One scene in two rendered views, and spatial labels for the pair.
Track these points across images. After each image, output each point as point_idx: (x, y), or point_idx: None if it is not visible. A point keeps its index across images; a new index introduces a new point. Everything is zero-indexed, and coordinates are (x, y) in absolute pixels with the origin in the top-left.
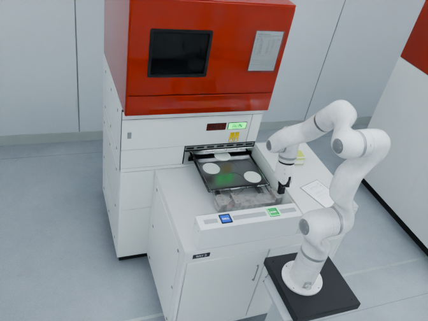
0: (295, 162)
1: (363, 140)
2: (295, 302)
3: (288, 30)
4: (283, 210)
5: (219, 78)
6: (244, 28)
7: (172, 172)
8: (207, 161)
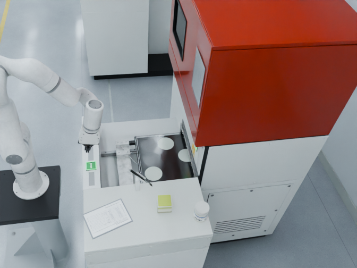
0: (84, 130)
1: None
2: (12, 173)
3: (206, 71)
4: (92, 175)
5: (185, 72)
6: (194, 37)
7: (172, 127)
8: (176, 142)
